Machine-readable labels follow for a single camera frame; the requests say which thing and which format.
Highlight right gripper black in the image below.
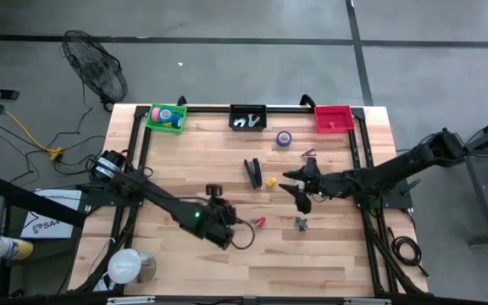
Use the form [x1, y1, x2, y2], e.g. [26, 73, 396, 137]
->
[278, 156, 335, 215]

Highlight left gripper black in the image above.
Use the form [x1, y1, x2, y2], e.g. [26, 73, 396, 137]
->
[203, 184, 237, 251]

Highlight large black stapler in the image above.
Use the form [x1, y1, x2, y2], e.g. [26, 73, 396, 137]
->
[243, 158, 263, 190]

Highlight purple tape roll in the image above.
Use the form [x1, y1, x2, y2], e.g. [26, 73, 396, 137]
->
[275, 130, 293, 148]

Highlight red plastic basket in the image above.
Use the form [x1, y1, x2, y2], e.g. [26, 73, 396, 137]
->
[313, 104, 356, 135]

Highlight green plastic basket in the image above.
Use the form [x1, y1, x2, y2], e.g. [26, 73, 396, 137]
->
[144, 103, 189, 136]

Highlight black plastic basket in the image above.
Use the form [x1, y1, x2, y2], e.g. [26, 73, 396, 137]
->
[229, 103, 269, 132]

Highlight clear jar with white lid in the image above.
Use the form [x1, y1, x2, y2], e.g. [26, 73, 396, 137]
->
[106, 247, 158, 286]

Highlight black diagonal support bar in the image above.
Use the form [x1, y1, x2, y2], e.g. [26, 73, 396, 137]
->
[0, 174, 91, 229]

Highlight grey metal table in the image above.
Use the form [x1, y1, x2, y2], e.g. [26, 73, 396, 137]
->
[440, 108, 488, 247]

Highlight black floor fan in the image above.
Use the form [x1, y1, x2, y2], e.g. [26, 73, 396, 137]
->
[60, 29, 129, 112]

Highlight yellow and white spray can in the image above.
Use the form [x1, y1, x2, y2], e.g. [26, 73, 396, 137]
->
[0, 236, 34, 261]

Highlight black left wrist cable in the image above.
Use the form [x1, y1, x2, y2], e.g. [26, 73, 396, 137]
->
[230, 218, 256, 251]

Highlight black aluminium table frame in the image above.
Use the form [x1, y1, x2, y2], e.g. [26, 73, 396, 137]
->
[73, 103, 430, 297]

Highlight coiled black cable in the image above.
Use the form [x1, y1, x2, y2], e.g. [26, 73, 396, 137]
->
[386, 226, 430, 279]

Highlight silver metal bracket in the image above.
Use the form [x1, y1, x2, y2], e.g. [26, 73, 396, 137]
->
[107, 296, 156, 305]
[344, 297, 392, 305]

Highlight yellow extension cable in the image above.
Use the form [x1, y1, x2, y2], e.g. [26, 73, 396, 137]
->
[0, 87, 65, 164]

